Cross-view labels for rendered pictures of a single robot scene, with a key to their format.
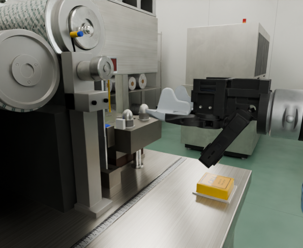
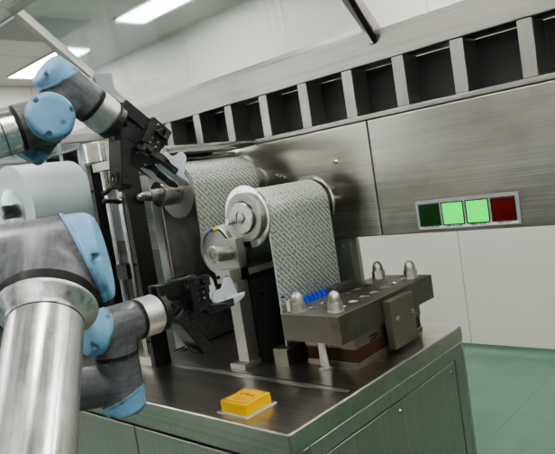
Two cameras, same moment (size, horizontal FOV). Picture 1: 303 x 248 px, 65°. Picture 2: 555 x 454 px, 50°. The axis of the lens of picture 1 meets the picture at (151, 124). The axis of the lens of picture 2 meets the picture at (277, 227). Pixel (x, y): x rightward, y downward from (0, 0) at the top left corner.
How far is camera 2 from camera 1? 1.49 m
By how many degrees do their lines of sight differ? 101
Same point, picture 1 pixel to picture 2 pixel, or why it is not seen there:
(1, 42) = (206, 235)
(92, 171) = (238, 331)
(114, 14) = (507, 112)
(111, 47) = (503, 177)
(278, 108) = not seen: hidden behind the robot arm
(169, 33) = not seen: outside the picture
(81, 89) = (229, 266)
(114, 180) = (279, 359)
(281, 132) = not seen: hidden behind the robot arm
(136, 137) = (289, 323)
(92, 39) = (245, 225)
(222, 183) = (235, 398)
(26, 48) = (216, 236)
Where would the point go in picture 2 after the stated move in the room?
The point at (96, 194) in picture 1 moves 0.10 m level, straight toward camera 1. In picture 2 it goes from (243, 353) to (201, 360)
